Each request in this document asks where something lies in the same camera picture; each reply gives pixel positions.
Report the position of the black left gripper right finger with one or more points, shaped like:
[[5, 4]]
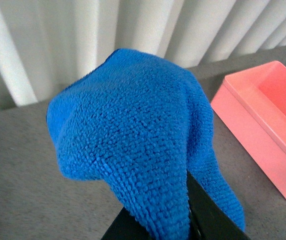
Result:
[[207, 221]]

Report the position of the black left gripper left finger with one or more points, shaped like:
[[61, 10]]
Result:
[[125, 227]]

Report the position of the blue microfiber cloth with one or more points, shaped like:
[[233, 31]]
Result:
[[142, 124]]

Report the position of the pink plastic box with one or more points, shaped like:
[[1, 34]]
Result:
[[252, 104]]

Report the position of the white pleated curtain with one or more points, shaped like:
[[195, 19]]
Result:
[[47, 45]]

